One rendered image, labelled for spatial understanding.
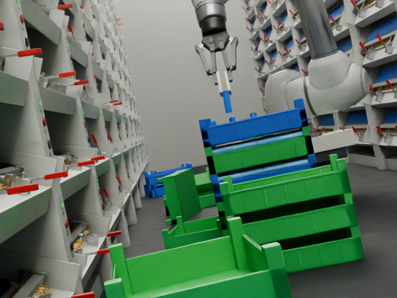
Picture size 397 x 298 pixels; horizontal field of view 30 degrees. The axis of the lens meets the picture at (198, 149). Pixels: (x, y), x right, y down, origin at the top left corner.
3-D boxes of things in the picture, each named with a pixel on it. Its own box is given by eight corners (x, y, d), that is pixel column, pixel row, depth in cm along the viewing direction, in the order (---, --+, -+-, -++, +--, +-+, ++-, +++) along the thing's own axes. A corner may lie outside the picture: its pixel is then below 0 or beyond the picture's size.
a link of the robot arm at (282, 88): (279, 130, 296) (266, 77, 296) (322, 119, 288) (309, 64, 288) (266, 133, 281) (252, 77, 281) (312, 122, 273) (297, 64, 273)
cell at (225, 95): (232, 112, 213) (228, 90, 213) (232, 112, 212) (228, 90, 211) (225, 113, 214) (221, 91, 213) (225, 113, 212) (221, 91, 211)
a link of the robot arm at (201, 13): (197, 19, 229) (200, 35, 227) (192, 3, 221) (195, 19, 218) (226, 12, 228) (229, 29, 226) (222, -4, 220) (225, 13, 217)
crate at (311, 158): (315, 175, 228) (309, 149, 227) (320, 181, 208) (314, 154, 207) (220, 194, 231) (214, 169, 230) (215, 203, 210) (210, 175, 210)
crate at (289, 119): (304, 124, 227) (299, 99, 227) (308, 126, 207) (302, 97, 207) (209, 144, 230) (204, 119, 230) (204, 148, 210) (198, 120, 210)
